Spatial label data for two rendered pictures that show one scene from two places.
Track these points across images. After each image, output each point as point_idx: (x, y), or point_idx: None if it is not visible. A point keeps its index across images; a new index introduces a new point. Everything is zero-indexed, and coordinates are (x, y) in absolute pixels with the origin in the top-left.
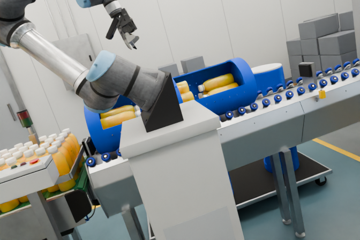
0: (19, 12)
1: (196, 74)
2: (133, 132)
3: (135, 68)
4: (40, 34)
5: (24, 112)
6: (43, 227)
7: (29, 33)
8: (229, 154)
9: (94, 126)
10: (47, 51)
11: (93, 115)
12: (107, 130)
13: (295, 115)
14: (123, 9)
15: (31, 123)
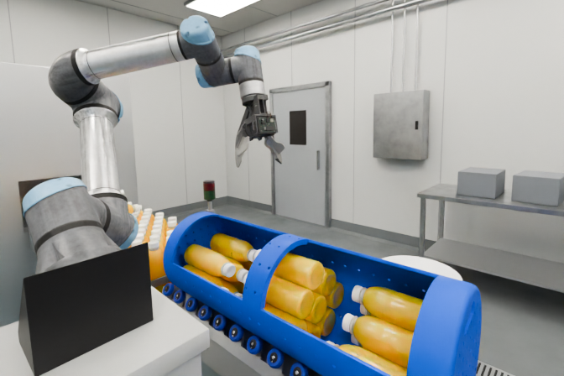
0: (71, 96)
1: (368, 260)
2: None
3: (49, 230)
4: (97, 123)
5: (207, 185)
6: None
7: (85, 121)
8: None
9: (167, 252)
10: (82, 148)
11: (174, 237)
12: (174, 267)
13: None
14: (255, 97)
15: (211, 198)
